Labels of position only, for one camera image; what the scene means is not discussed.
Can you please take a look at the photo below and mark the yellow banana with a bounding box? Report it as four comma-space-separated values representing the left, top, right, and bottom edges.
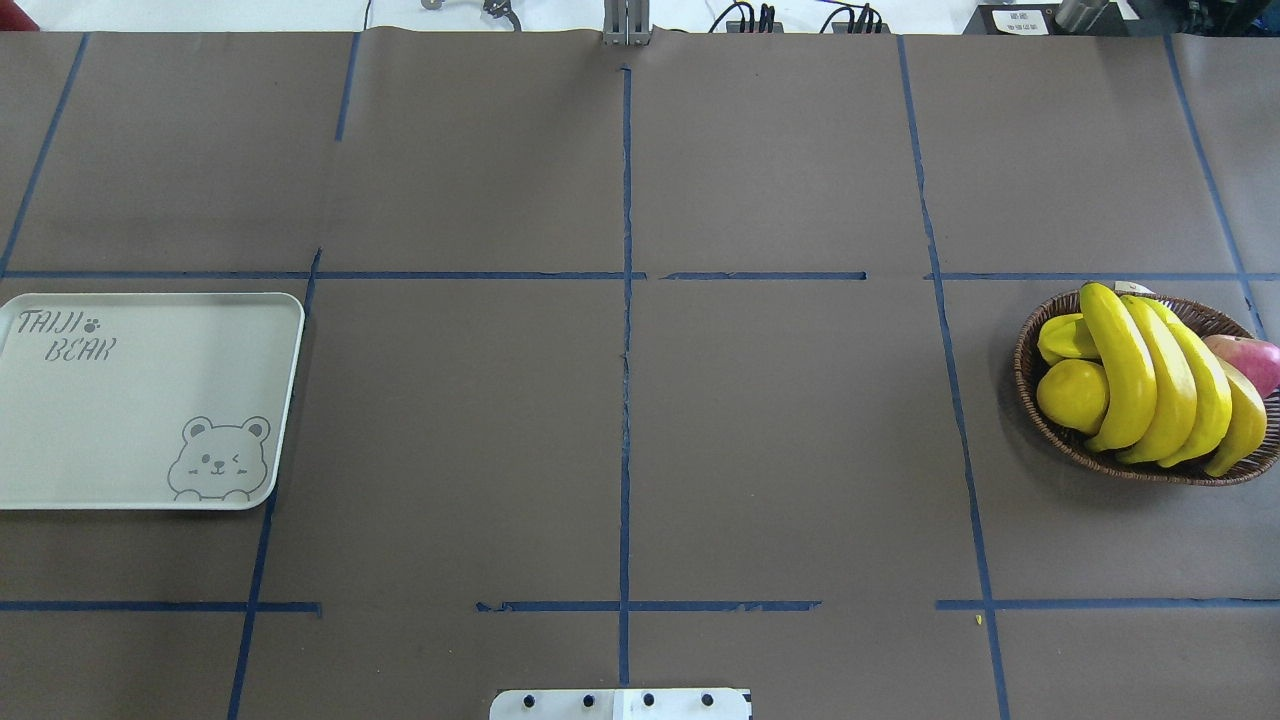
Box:
1151, 299, 1233, 468
1204, 357, 1268, 478
1117, 295, 1198, 464
1079, 282, 1157, 452

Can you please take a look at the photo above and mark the brown wicker basket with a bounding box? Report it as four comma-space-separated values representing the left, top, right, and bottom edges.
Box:
1007, 290, 1279, 487

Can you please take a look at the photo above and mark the white basket tag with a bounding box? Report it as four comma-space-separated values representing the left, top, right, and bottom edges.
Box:
1114, 281, 1155, 296

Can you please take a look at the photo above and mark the yellow starfruit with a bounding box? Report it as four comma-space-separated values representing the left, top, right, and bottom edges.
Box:
1037, 313, 1101, 366

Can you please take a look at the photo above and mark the yellow lemon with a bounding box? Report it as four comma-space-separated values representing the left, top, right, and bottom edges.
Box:
1036, 359, 1110, 436

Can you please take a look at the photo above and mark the white bear tray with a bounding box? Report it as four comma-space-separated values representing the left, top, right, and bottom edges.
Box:
1, 292, 305, 511

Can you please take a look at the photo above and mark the black label box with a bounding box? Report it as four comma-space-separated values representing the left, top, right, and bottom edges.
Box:
961, 3, 1132, 37

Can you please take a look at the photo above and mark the red pink apple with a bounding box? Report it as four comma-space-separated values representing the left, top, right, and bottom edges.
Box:
1202, 334, 1279, 398

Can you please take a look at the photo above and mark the aluminium frame post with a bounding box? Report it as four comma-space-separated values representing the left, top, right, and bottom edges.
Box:
602, 0, 652, 47

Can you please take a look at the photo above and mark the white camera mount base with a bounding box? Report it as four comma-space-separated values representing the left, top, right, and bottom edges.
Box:
489, 687, 754, 719

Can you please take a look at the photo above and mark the black cable connector left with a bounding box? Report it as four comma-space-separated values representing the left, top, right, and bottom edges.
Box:
708, 1, 785, 35

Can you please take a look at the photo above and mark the black cable connector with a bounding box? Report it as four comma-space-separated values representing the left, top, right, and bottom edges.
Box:
708, 1, 785, 35
818, 1, 890, 35

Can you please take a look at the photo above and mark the black cable connector right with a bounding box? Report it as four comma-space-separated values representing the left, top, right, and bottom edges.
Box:
818, 1, 890, 35

